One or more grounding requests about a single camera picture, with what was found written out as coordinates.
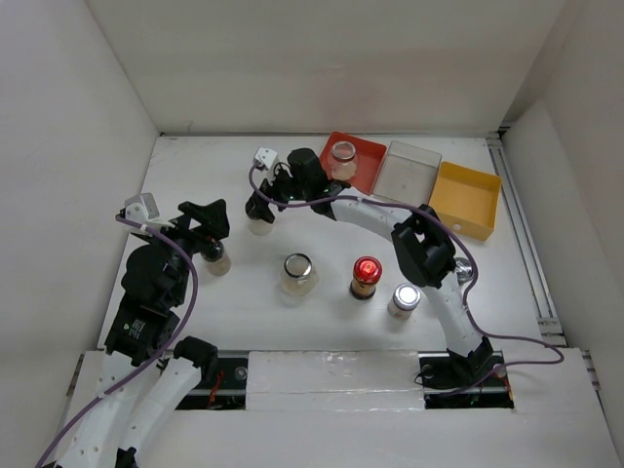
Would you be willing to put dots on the glass jar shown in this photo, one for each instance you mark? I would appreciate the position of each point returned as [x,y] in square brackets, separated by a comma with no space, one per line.
[343,160]
[299,275]

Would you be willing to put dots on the red-capped dark sauce bottle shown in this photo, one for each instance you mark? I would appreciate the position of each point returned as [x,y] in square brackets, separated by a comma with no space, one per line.
[366,273]

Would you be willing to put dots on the black-capped white bottle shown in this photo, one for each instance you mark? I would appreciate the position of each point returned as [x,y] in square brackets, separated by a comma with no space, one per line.
[259,227]

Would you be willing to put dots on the red plastic bin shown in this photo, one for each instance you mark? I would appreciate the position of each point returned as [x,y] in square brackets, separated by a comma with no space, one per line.
[369,156]

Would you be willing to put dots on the silver-capped white shaker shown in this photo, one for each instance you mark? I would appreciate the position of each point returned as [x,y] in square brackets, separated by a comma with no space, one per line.
[464,271]

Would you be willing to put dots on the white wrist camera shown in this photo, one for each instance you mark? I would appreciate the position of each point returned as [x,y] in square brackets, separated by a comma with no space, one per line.
[140,212]
[266,159]

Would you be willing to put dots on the black-capped bottle near left gripper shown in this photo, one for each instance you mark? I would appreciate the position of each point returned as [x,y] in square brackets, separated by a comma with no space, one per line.
[216,258]

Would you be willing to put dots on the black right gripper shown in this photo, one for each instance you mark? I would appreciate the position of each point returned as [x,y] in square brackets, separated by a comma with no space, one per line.
[260,210]

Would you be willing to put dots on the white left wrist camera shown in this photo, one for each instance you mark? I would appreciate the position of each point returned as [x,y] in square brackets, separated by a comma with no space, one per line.
[140,212]

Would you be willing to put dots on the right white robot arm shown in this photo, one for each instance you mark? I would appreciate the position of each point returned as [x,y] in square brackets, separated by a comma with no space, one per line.
[423,247]

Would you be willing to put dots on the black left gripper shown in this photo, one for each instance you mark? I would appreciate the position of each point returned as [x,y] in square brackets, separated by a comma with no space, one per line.
[213,215]

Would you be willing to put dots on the silver-lid small jar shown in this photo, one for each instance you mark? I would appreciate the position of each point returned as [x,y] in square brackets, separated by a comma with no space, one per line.
[404,301]

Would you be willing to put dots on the clear plastic bin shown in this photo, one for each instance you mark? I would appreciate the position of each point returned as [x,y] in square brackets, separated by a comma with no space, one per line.
[408,174]

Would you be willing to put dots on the aluminium side rail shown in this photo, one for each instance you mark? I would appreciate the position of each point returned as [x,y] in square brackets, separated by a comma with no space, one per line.
[546,313]

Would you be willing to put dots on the yellow plastic bin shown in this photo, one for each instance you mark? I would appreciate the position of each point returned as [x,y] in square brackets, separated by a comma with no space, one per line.
[466,200]

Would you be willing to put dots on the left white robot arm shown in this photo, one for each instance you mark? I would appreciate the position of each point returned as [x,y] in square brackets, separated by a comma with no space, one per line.
[148,367]

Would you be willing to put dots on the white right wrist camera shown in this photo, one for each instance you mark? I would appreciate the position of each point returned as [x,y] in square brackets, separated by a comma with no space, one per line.
[266,159]

